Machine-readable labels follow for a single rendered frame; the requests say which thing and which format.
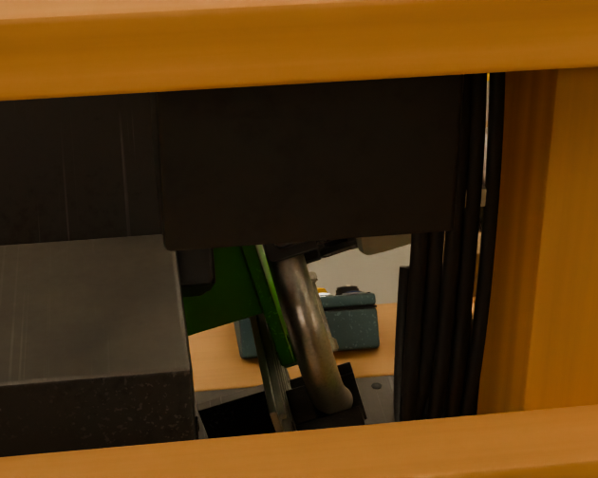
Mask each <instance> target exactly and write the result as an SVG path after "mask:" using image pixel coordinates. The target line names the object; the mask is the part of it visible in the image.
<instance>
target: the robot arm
mask: <svg viewBox="0 0 598 478"><path fill-rule="evenodd" d="M487 138H488V127H486V128H485V144H484V162H483V177H482V185H485V175H486V159H487ZM482 218H483V207H480V215H479V227H478V231H482ZM409 244H411V234H400V235H386V236H373V237H360V238H346V239H333V240H320V241H307V242H293V243H280V244H267V245H265V249H266V252H267V254H268V258H269V260H270V261H271V262H272V263H276V262H279V261H283V260H286V259H289V258H291V257H294V256H298V255H301V254H304V256H305V259H306V263H307V264H309V263H312V262H316V261H319V260H322V259H321V258H327V257H330V256H332V255H335V254H338V253H341V252H344V251H347V250H350V249H355V248H357V249H358V250H359V251H360V252H362V253H363V254H365V255H372V254H377V253H381V252H385V251H388V250H391V249H394V248H400V247H403V246H406V245H409ZM319 252H320V253H319Z"/></svg>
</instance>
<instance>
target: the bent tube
mask: <svg viewBox="0 0 598 478"><path fill-rule="evenodd" d="M263 248H264V250H265V254H266V257H267V261H268V264H269V268H270V272H271V277H272V280H273V284H274V287H275V291H276V294H277V298H278V302H279V304H280V308H281V311H282V314H283V318H284V321H285V325H286V327H287V330H288V334H289V337H290V342H291V346H292V349H293V352H294V355H295V357H296V360H297V363H298V366H299V369H300V372H301V375H302V378H303V380H304V382H305V385H306V388H307V391H308V395H309V397H310V399H311V401H312V403H313V405H314V406H315V407H316V408H317V409H318V410H319V411H321V412H322V413H325V414H334V413H338V412H340V411H343V410H347V409H350V408H351V407H352V403H353V397H352V393H351V392H350V391H349V390H348V389H347V387H346V386H345V385H344V383H343V382H342V379H341V376H340V373H339V370H338V367H337V364H336V360H335V357H334V355H333V352H332V349H331V346H330V342H329V339H328V336H327V330H326V328H325V325H324V321H323V318H322V315H321V311H320V308H319V305H318V302H317V299H316V295H315V292H314V288H313V285H312V281H311V279H310V275H309V272H308V266H307V263H306V259H305V256H304V254H301V255H298V256H294V257H291V258H289V259H286V260H283V261H279V262H276V263H272V262H271V261H270V260H269V258H268V254H267V252H266V249H265V245H263Z"/></svg>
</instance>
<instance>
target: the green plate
mask: <svg viewBox="0 0 598 478"><path fill-rule="evenodd" d="M214 258H215V284H214V286H213V287H212V289H211V290H210V291H206V293H205V294H203V295H201V296H194V297H183V302H184V310H185V318H186V324H187V332H188V336H190V335H194V334H196V333H199V332H202V331H206V330H209V329H212V328H216V327H218V326H221V325H224V324H228V323H231V322H236V321H240V320H243V319H246V318H249V317H252V316H255V315H258V314H262V313H263V314H264V317H265V320H266V323H267V326H268V328H269V331H270V334H271V338H272V341H273V344H274V347H275V350H276V353H277V356H278V358H279V361H280V364H281V365H282V366H285V365H288V364H292V363H294V359H293V354H292V351H291V347H290V340H289V336H288V332H287V328H286V325H285V321H284V318H283V314H282V311H281V308H280V304H279V302H278V298H277V294H276V291H275V287H274V284H273V280H272V277H271V272H270V269H269V265H268V262H267V259H266V255H265V252H264V250H263V247H262V245H254V246H241V247H227V248H214Z"/></svg>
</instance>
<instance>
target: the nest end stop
mask: <svg viewBox="0 0 598 478"><path fill-rule="evenodd" d="M341 379H342V382H343V383H344V385H345V386H346V387H347V389H348V390H349V391H350V392H351V393H352V397H353V403H352V407H351V408H353V407H356V406H360V408H361V410H362V413H363V416H364V420H366V419H367V416H366V413H365V410H364V404H363V402H362V398H361V395H360V392H359V389H358V385H357V382H356V379H355V376H354V373H353V374H350V375H347V376H343V377H341Z"/></svg>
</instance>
